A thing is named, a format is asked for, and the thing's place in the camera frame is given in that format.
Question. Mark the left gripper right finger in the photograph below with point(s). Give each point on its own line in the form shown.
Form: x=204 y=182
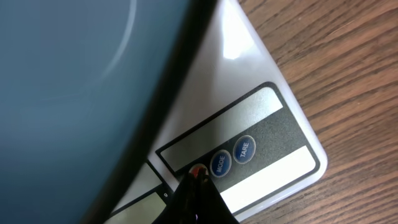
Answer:
x=211 y=208

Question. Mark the white digital kitchen scale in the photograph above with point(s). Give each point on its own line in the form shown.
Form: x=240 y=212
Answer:
x=236 y=117

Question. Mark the blue plastic bowl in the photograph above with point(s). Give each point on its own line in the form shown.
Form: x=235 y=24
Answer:
x=85 y=87

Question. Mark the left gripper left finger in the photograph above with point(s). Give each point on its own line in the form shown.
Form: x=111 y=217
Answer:
x=181 y=208

